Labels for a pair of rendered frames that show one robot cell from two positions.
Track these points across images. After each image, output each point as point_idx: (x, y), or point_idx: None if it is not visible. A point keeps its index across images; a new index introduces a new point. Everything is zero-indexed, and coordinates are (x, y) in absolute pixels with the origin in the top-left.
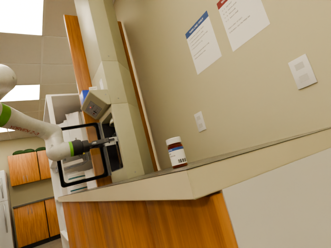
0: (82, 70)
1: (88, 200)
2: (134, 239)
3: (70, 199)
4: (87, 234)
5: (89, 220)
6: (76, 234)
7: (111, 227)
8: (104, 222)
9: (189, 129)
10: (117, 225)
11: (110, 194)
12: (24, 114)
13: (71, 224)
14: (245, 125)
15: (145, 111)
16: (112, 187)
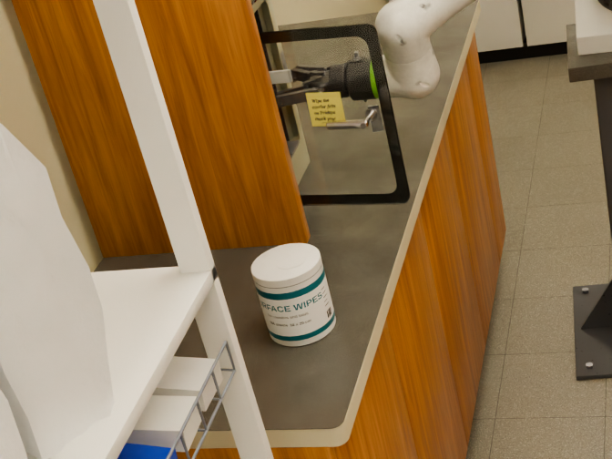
0: None
1: (453, 99)
2: (463, 87)
3: (422, 193)
4: (433, 224)
5: (435, 174)
6: (410, 343)
7: (453, 113)
8: (449, 123)
9: None
10: (456, 97)
11: (465, 51)
12: None
13: (392, 372)
14: None
15: (17, 45)
16: (465, 41)
